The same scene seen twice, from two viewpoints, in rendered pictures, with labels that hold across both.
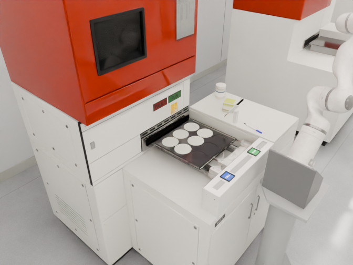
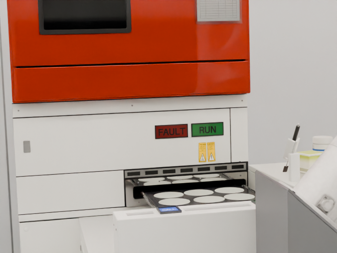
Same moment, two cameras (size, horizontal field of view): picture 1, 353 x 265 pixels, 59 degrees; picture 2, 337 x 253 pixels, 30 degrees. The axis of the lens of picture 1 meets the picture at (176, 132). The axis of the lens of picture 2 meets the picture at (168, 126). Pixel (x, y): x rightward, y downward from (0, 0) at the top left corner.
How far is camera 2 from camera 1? 1.40 m
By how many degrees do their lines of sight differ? 45
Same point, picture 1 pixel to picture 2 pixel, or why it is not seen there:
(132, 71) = (101, 45)
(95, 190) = (22, 232)
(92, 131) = (30, 124)
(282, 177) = (268, 232)
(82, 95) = (11, 53)
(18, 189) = not seen: outside the picture
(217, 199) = (117, 225)
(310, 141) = (328, 156)
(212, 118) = not seen: hidden behind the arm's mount
